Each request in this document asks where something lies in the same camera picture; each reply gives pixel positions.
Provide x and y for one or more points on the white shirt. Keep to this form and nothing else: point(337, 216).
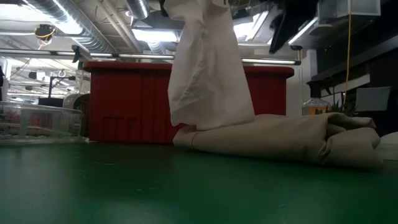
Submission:
point(208, 77)

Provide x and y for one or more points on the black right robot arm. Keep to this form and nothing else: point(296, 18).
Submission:
point(289, 21)

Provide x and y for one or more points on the red plastic laundry basket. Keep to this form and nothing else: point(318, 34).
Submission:
point(124, 99)

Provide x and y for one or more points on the silver overhead bar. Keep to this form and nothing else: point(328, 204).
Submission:
point(140, 56)

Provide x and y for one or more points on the green table mat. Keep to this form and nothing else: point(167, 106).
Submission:
point(186, 193)

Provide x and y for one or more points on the bright ceiling light panel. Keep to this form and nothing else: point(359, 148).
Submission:
point(155, 35)

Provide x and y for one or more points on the clear spray bottle pale-green trigger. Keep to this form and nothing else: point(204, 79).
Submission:
point(82, 81)

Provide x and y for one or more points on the artificial succulent plant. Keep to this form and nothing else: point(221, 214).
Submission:
point(342, 109)

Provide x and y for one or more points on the clear spray bottle white trigger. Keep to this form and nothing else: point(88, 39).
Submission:
point(40, 121)

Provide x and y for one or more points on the grey flat panel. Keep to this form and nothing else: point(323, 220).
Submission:
point(373, 99)

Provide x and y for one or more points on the round silver air duct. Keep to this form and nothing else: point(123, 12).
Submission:
point(138, 7)

